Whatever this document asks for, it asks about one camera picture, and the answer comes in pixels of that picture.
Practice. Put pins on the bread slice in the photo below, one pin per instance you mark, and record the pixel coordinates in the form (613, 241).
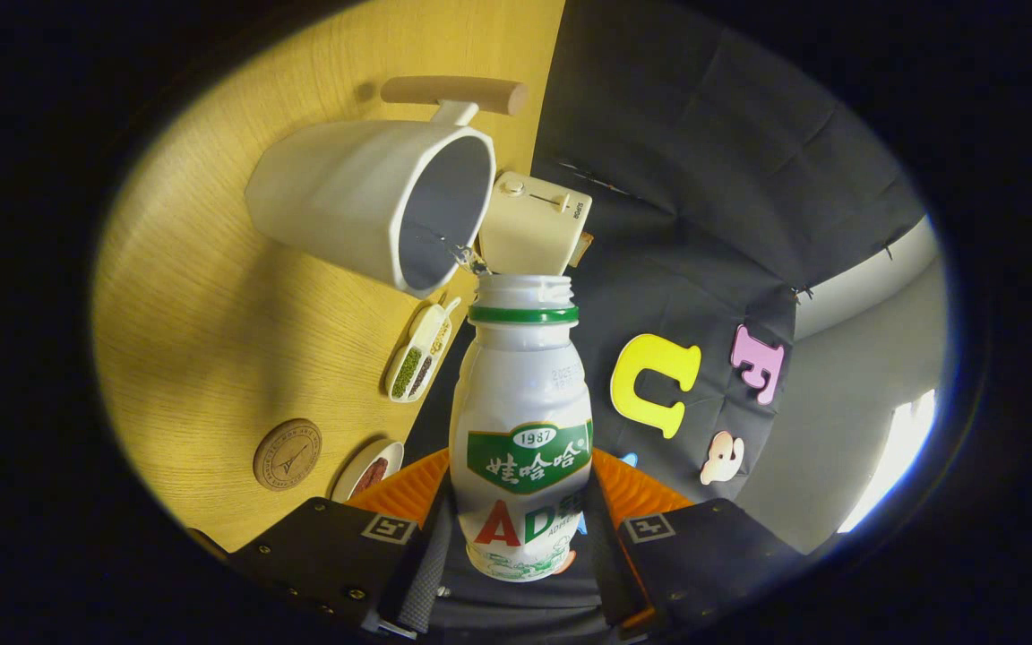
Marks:
(582, 249)

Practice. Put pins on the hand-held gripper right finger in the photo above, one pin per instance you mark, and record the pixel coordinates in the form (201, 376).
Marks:
(713, 555)

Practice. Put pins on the round wooden coaster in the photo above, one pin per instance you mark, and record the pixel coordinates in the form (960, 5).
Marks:
(288, 454)

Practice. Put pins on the white juice bottle green label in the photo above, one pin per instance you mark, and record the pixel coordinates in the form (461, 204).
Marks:
(520, 385)

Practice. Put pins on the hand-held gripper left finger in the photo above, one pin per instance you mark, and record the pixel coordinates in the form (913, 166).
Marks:
(337, 555)

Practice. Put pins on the cream toaster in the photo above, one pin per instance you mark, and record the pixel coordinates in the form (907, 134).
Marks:
(529, 233)

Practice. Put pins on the black backdrop cloth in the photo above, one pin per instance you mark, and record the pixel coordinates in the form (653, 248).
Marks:
(704, 152)

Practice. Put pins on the white round plate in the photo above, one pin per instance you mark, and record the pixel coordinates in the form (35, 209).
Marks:
(346, 484)

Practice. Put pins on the white divided dish with beans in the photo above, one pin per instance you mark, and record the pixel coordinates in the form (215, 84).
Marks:
(422, 354)

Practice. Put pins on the wooden table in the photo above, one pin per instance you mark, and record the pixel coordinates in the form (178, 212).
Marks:
(211, 340)

